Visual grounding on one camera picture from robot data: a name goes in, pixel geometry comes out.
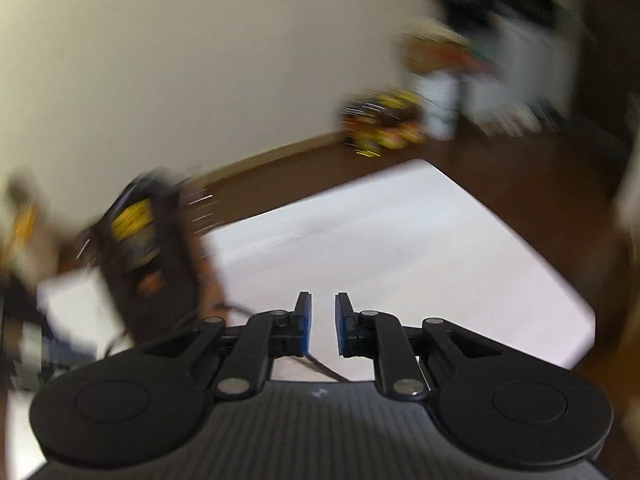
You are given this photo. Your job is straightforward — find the white plastic bag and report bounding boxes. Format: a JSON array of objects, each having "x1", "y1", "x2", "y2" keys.
[{"x1": 417, "y1": 70, "x2": 461, "y2": 141}]

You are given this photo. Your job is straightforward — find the tan leather boot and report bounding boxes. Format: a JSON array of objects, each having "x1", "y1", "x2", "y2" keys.
[{"x1": 82, "y1": 170, "x2": 228, "y2": 353}]

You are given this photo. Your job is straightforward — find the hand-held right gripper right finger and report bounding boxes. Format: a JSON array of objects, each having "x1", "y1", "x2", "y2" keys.
[{"x1": 334, "y1": 291, "x2": 502, "y2": 403}]

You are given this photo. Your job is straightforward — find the cluster of drink bottles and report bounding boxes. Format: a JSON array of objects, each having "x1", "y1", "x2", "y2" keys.
[{"x1": 340, "y1": 87, "x2": 428, "y2": 158}]

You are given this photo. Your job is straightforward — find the cardboard box red print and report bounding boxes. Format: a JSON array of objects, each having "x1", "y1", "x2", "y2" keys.
[{"x1": 400, "y1": 25, "x2": 501, "y2": 78}]

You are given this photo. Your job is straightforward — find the white cabinet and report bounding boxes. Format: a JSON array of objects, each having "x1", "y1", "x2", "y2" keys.
[{"x1": 465, "y1": 15, "x2": 581, "y2": 121}]

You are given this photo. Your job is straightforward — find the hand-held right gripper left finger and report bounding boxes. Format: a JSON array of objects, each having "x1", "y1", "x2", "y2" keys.
[{"x1": 142, "y1": 291, "x2": 315, "y2": 402}]

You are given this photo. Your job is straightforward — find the dark brown shoelace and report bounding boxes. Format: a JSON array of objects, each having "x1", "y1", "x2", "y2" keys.
[{"x1": 212, "y1": 301, "x2": 353, "y2": 383}]

